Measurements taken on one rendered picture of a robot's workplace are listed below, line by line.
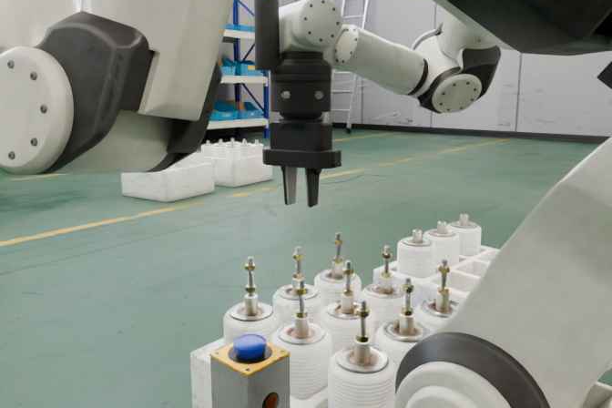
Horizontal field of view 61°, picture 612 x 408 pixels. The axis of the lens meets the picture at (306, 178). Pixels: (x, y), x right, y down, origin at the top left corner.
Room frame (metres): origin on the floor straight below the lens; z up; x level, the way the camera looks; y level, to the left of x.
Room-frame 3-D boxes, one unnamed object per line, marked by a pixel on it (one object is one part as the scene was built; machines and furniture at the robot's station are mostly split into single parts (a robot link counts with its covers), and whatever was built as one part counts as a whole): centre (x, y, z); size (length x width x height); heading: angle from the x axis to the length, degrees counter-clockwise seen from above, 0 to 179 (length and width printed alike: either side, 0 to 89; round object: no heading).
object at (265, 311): (0.84, 0.09, 0.25); 0.08 x 0.08 x 0.01
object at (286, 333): (0.76, 0.01, 0.25); 0.08 x 0.08 x 0.01
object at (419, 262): (1.26, -0.28, 0.16); 0.10 x 0.10 x 0.18
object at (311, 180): (0.75, -0.01, 0.49); 0.03 x 0.02 x 0.06; 152
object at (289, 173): (0.78, 0.03, 0.49); 0.03 x 0.02 x 0.06; 152
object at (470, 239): (1.43, -0.45, 0.16); 0.10 x 0.10 x 0.18
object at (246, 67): (6.76, 0.86, 0.90); 0.50 x 0.38 x 0.21; 49
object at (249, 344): (0.59, 0.07, 0.32); 0.04 x 0.04 x 0.02
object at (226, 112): (6.43, 1.13, 0.36); 0.50 x 0.38 x 0.21; 49
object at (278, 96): (0.76, 0.01, 0.58); 0.13 x 0.10 x 0.12; 62
